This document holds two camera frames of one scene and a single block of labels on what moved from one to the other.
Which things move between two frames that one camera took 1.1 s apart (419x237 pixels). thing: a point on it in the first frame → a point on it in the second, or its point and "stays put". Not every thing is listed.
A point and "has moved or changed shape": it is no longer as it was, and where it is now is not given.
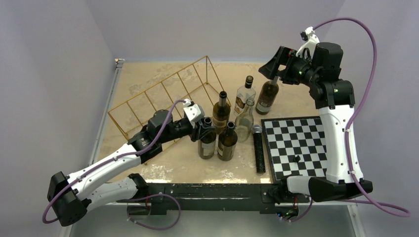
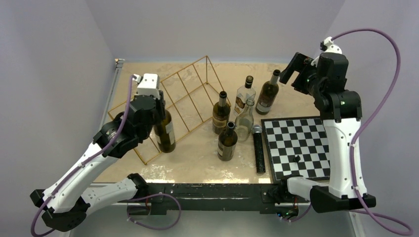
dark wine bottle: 227,142 stays put
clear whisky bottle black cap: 243,93 stays put
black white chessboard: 295,146 stays put
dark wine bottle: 206,145 has moved or changed shape
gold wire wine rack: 197,83 stays put
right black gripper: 271,68 → 300,62
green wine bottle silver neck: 221,113 stays put
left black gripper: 198,130 → 160,105
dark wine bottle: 269,95 stays put
